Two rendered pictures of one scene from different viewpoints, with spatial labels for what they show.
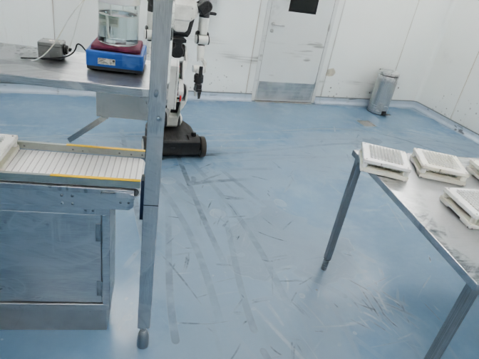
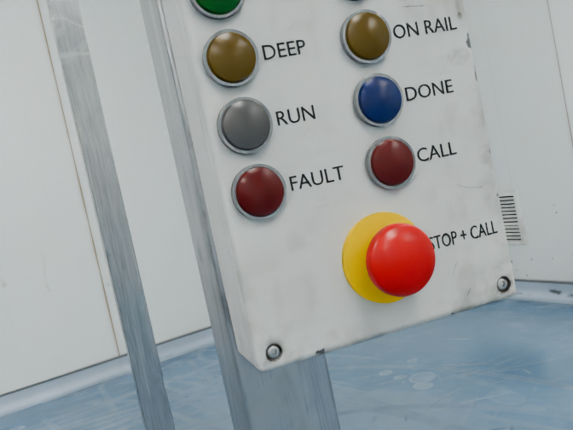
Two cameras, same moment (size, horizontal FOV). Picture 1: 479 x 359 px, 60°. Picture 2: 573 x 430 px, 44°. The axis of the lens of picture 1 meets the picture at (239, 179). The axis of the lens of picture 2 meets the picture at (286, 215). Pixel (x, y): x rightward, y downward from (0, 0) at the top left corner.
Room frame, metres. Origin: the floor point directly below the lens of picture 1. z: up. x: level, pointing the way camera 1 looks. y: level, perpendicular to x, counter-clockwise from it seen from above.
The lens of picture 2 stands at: (2.33, 0.07, 1.02)
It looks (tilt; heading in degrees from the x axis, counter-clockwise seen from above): 4 degrees down; 84
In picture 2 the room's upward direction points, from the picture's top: 12 degrees counter-clockwise
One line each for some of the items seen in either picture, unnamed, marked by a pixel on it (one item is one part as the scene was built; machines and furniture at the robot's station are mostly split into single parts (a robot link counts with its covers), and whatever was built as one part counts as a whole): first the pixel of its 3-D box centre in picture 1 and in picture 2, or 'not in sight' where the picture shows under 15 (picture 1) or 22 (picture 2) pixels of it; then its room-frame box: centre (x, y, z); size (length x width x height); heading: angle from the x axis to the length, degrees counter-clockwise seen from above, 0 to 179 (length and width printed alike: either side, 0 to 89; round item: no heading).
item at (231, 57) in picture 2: not in sight; (231, 57); (2.35, 0.45, 1.08); 0.03 x 0.01 x 0.03; 12
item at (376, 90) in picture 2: not in sight; (379, 99); (2.43, 0.46, 1.04); 0.03 x 0.01 x 0.03; 12
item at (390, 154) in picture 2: not in sight; (392, 162); (2.43, 0.46, 1.00); 0.03 x 0.01 x 0.03; 12
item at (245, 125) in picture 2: not in sight; (245, 124); (2.35, 0.45, 1.04); 0.03 x 0.01 x 0.03; 12
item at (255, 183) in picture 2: not in sight; (260, 191); (2.35, 0.45, 1.00); 0.03 x 0.01 x 0.03; 12
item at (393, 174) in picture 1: (382, 164); not in sight; (2.09, -0.75, 0.90); 0.24 x 0.24 x 0.02; 82
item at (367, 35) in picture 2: not in sight; (367, 36); (2.43, 0.46, 1.08); 0.03 x 0.01 x 0.03; 12
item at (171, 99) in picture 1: (172, 83); (333, 117); (2.41, 0.49, 1.04); 0.17 x 0.06 x 0.26; 12
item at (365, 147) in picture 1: (385, 156); not in sight; (2.09, -0.75, 0.95); 0.25 x 0.24 x 0.02; 172
